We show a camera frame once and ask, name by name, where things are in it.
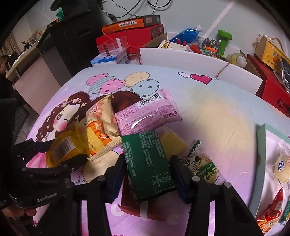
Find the clear steamed cake packet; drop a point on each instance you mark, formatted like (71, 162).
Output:
(280, 168)

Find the orange flat box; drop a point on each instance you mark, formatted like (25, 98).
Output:
(134, 23)

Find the large red flat box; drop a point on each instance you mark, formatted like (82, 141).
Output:
(136, 38)

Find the blue bead bottle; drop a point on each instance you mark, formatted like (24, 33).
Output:
(187, 36)

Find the yellow transparent snack packet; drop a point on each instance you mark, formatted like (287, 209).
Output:
(70, 143)

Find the cartoon printed tablecloth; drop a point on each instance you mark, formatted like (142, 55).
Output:
(223, 117)

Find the blue white tissue box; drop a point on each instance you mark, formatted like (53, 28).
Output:
(116, 57)

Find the cream orange egg roll packet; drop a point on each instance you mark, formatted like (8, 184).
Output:
(101, 128)

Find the beige small snack packet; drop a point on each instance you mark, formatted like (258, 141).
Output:
(286, 214)

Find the red white box snack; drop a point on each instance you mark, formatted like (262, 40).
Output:
(147, 210)

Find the pink snack packet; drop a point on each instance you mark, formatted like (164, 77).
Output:
(148, 114)

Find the teal rimmed white tray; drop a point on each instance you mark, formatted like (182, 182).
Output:
(267, 186)

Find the clear plastic container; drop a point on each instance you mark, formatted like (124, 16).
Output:
(113, 45)

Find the green dumbbell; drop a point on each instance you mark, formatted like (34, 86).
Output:
(224, 37)

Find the person's left hand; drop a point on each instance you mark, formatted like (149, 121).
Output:
(15, 212)

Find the yellow carton with handle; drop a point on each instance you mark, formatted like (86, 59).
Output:
(270, 51)

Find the smartphone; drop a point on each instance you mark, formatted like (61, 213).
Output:
(285, 73)

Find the small green white snack packet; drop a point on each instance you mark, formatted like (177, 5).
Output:
(201, 165)

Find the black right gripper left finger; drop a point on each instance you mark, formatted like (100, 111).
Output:
(64, 216)

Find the pale yellow cake packet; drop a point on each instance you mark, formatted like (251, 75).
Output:
(172, 143)

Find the dark green snack packet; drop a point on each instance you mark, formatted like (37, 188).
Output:
(148, 169)

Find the white cardboard box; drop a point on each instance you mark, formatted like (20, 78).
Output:
(199, 64)

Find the red snack packet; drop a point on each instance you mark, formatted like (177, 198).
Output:
(272, 213)

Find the red gift box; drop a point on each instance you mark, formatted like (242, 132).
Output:
(270, 90)

